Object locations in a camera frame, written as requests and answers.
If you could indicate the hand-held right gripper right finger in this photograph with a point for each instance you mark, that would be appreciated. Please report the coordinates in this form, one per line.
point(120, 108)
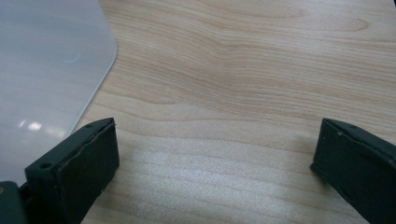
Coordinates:
point(358, 168)

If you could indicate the translucent white plastic mat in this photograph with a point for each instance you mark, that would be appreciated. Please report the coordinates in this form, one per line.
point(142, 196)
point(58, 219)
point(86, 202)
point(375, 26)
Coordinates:
point(46, 71)

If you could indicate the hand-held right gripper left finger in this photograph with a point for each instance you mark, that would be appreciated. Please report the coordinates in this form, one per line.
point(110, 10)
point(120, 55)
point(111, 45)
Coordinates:
point(77, 174)

